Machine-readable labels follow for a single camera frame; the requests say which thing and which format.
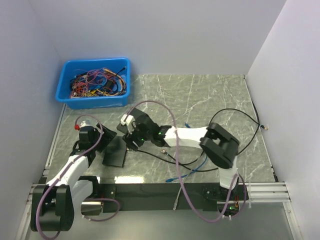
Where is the tangled coloured wires bundle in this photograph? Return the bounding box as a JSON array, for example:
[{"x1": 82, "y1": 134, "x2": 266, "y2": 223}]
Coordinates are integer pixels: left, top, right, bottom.
[{"x1": 68, "y1": 66, "x2": 128, "y2": 99}]

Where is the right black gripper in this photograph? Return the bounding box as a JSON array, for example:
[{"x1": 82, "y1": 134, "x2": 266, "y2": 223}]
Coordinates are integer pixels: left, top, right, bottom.
[{"x1": 123, "y1": 123, "x2": 153, "y2": 152}]

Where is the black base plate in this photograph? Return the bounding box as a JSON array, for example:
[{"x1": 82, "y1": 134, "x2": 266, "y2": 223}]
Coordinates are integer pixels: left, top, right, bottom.
[{"x1": 98, "y1": 182, "x2": 250, "y2": 217}]

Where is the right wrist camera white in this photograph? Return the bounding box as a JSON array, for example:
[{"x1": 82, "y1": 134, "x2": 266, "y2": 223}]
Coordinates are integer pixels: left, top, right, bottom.
[{"x1": 120, "y1": 114, "x2": 135, "y2": 133}]

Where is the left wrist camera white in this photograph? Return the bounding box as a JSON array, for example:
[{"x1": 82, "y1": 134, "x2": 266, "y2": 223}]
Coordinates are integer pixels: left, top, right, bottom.
[{"x1": 74, "y1": 120, "x2": 91, "y2": 131}]

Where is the grey ethernet cable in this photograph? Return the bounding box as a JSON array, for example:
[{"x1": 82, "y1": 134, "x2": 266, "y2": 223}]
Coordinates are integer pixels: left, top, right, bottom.
[{"x1": 172, "y1": 169, "x2": 201, "y2": 211}]

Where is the aluminium rail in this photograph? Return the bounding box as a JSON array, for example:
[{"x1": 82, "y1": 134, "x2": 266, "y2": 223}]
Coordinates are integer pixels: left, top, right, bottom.
[{"x1": 26, "y1": 181, "x2": 292, "y2": 205}]

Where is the black network switch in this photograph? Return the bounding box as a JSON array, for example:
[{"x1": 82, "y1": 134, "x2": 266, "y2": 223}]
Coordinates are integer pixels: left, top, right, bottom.
[
  {"x1": 116, "y1": 108, "x2": 147, "y2": 134},
  {"x1": 102, "y1": 136, "x2": 127, "y2": 168}
]

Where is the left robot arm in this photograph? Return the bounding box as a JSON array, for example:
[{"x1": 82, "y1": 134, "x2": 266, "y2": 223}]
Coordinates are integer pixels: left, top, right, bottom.
[{"x1": 30, "y1": 121, "x2": 117, "y2": 232}]

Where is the long black ethernet cable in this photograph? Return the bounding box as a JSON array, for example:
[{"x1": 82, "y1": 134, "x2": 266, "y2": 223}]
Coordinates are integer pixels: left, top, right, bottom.
[{"x1": 159, "y1": 99, "x2": 270, "y2": 173}]

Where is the blue ethernet cable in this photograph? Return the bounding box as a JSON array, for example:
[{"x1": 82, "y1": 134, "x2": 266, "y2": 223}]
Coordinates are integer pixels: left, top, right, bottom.
[{"x1": 165, "y1": 122, "x2": 208, "y2": 183}]

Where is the blue plastic bin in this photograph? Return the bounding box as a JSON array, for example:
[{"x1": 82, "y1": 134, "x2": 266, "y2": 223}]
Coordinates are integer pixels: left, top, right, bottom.
[{"x1": 55, "y1": 57, "x2": 131, "y2": 110}]

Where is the black ethernet cable short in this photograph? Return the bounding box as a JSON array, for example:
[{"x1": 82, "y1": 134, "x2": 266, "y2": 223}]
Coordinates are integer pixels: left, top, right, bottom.
[{"x1": 126, "y1": 147, "x2": 208, "y2": 166}]

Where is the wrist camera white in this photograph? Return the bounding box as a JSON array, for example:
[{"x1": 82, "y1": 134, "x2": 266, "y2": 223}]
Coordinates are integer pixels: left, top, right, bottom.
[
  {"x1": 74, "y1": 120, "x2": 91, "y2": 131},
  {"x1": 120, "y1": 114, "x2": 135, "y2": 133}
]

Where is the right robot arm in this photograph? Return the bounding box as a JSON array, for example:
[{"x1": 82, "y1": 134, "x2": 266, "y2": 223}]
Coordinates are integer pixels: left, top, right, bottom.
[{"x1": 117, "y1": 122, "x2": 240, "y2": 200}]

